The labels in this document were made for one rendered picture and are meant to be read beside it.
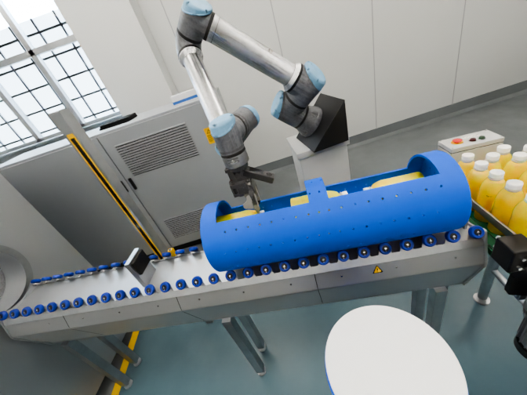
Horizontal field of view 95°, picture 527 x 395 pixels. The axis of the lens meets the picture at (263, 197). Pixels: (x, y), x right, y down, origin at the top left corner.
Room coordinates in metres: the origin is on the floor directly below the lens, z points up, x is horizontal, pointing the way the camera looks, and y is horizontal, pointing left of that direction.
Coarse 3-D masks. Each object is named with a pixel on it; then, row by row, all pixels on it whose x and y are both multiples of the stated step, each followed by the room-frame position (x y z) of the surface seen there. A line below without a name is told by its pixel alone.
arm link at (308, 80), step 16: (192, 0) 1.30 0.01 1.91; (192, 16) 1.27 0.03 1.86; (208, 16) 1.29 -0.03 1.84; (192, 32) 1.30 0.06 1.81; (208, 32) 1.29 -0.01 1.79; (224, 32) 1.29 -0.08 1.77; (240, 32) 1.31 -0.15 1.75; (224, 48) 1.31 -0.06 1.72; (240, 48) 1.29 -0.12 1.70; (256, 48) 1.30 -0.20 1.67; (256, 64) 1.31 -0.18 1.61; (272, 64) 1.30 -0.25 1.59; (288, 64) 1.31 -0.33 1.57; (304, 64) 1.32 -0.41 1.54; (288, 80) 1.31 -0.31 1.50; (304, 80) 1.28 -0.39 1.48; (320, 80) 1.27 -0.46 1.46; (304, 96) 1.31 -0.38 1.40
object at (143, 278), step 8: (136, 248) 0.94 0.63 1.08; (136, 256) 0.88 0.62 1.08; (144, 256) 0.91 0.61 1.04; (128, 264) 0.84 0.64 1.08; (136, 264) 0.85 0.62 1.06; (144, 264) 0.89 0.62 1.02; (136, 272) 0.85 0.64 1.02; (144, 272) 0.88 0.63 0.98; (152, 272) 0.91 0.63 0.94; (144, 280) 0.85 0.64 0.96
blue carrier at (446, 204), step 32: (416, 160) 0.75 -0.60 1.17; (448, 160) 0.60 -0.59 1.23; (320, 192) 0.67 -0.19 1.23; (352, 192) 0.82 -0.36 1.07; (384, 192) 0.59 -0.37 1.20; (416, 192) 0.56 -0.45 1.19; (448, 192) 0.53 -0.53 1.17; (224, 224) 0.71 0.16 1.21; (256, 224) 0.67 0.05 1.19; (288, 224) 0.63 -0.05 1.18; (320, 224) 0.60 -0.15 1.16; (352, 224) 0.57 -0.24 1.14; (384, 224) 0.55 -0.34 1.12; (416, 224) 0.52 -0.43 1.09; (448, 224) 0.51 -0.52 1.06; (224, 256) 0.66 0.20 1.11; (256, 256) 0.63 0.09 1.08; (288, 256) 0.62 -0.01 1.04
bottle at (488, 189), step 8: (488, 176) 0.63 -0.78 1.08; (488, 184) 0.61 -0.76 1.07; (496, 184) 0.59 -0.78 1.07; (504, 184) 0.59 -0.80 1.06; (480, 192) 0.63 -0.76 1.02; (488, 192) 0.60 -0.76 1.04; (496, 192) 0.58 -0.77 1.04; (480, 200) 0.62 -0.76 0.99; (488, 200) 0.60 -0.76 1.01; (488, 208) 0.59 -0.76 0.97; (480, 216) 0.60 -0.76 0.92
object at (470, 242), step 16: (464, 240) 0.53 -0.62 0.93; (480, 240) 0.51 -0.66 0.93; (384, 256) 0.57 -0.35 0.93; (400, 256) 0.56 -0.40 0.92; (416, 256) 0.54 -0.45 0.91; (272, 272) 0.67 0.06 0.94; (288, 272) 0.65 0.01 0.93; (304, 272) 0.63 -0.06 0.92; (320, 272) 0.61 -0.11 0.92; (192, 288) 0.73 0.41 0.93; (208, 288) 0.71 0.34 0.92; (224, 288) 0.69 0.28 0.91; (96, 304) 0.83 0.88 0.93; (112, 304) 0.81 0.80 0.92; (128, 304) 0.78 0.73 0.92; (16, 320) 0.92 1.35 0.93; (32, 320) 0.89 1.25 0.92
